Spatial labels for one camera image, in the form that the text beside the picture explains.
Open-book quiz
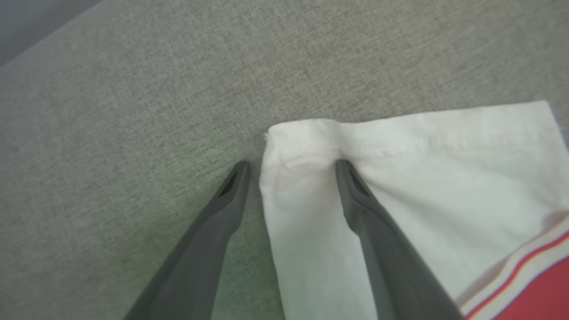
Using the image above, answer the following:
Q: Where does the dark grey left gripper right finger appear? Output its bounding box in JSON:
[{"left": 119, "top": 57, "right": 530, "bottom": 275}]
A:
[{"left": 334, "top": 159, "right": 465, "bottom": 320}]

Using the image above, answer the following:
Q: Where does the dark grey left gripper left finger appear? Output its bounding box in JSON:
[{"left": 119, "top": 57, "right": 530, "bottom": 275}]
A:
[{"left": 124, "top": 160, "right": 252, "bottom": 320}]

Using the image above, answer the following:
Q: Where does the red white jersey garment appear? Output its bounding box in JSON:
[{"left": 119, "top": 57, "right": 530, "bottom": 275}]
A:
[{"left": 259, "top": 100, "right": 569, "bottom": 320}]

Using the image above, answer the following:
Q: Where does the grey fabric sofa seat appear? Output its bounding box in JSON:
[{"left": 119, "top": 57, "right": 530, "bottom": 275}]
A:
[{"left": 0, "top": 0, "right": 569, "bottom": 320}]

